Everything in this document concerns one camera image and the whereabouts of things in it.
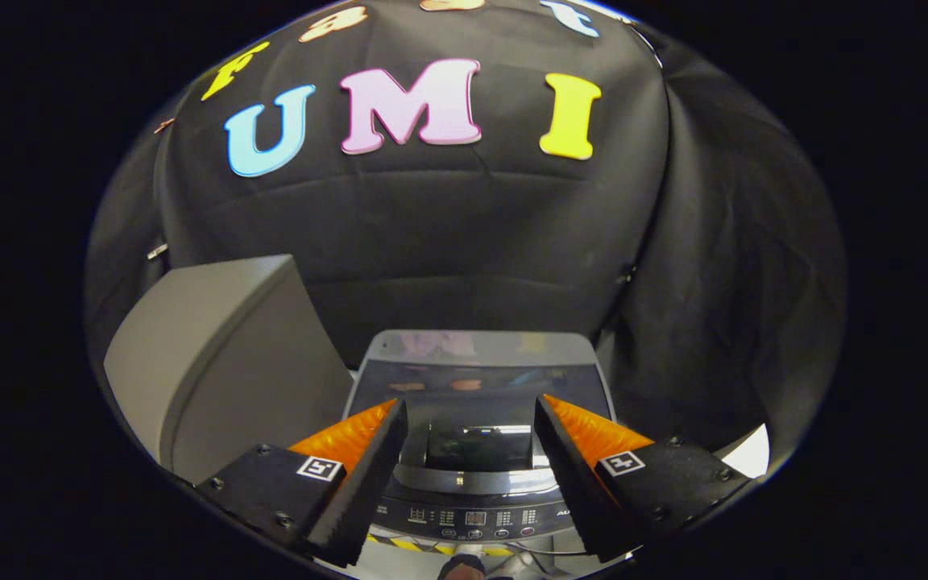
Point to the white panel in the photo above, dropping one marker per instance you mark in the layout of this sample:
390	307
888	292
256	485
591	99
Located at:
747	453

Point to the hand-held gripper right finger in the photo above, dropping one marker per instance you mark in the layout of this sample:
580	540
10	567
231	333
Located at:
569	487

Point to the black backdrop cloth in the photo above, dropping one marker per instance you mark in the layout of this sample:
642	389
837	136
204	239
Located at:
472	242

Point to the grey cabinet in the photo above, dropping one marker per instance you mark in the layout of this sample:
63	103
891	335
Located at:
222	362

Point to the silver clip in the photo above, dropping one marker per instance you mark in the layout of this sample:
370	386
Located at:
157	251

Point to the copper clip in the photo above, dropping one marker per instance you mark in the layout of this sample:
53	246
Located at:
164	125

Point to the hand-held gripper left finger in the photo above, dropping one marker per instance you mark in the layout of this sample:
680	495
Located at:
367	487

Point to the grey top-load washing machine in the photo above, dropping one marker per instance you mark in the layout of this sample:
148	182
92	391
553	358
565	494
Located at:
472	346

